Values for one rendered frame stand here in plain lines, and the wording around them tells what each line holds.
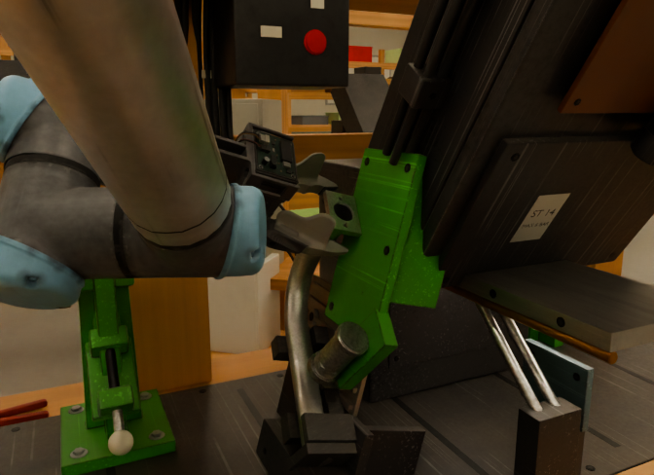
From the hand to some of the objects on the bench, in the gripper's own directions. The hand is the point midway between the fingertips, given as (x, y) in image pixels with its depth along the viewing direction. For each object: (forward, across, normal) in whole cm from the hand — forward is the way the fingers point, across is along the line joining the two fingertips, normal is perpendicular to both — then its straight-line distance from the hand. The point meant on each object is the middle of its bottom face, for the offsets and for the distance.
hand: (331, 220), depth 66 cm
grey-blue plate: (+30, -25, +4) cm, 39 cm away
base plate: (+22, -17, +19) cm, 34 cm away
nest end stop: (+3, -26, +13) cm, 29 cm away
